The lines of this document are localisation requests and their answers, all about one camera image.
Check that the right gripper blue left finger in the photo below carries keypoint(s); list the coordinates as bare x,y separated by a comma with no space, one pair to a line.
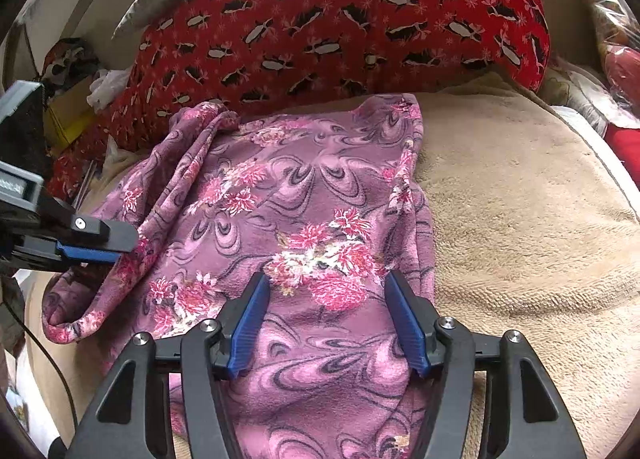
240,321

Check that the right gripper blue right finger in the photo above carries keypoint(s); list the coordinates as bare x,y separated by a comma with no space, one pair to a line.
414,321

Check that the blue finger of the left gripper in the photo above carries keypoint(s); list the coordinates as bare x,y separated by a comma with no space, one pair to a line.
76,254
104,235

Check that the purple floral fleece garment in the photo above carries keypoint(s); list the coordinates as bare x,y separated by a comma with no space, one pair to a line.
325,205

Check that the pile of clothes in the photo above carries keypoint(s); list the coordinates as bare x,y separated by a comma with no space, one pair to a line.
71,65

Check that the yellow box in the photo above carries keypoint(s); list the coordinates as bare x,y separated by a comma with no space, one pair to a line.
67,116

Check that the beige fleece blanket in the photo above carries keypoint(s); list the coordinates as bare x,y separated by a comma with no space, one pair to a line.
531,232

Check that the red cloth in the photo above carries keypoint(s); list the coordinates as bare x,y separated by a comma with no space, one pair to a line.
625,144

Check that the plastic wrapped bedding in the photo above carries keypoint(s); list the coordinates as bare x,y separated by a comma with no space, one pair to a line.
607,96

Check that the red patterned pillow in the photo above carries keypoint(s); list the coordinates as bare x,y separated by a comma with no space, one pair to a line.
261,56

